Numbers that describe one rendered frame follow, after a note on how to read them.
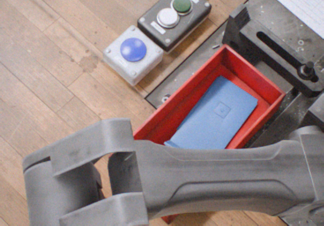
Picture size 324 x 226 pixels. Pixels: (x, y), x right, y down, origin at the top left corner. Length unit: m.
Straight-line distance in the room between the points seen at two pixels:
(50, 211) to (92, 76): 0.52
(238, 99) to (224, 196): 0.48
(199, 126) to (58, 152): 0.48
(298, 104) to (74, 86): 0.35
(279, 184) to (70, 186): 0.19
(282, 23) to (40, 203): 0.66
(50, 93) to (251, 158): 0.51
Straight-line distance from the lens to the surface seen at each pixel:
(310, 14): 1.18
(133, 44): 1.07
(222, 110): 1.06
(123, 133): 0.56
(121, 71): 1.07
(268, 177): 0.63
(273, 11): 1.17
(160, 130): 1.04
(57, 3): 1.15
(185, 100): 1.07
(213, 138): 1.04
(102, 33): 1.12
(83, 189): 0.60
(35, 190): 0.61
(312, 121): 1.02
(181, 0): 1.11
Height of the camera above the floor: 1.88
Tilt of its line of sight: 67 degrees down
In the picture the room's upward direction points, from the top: 8 degrees clockwise
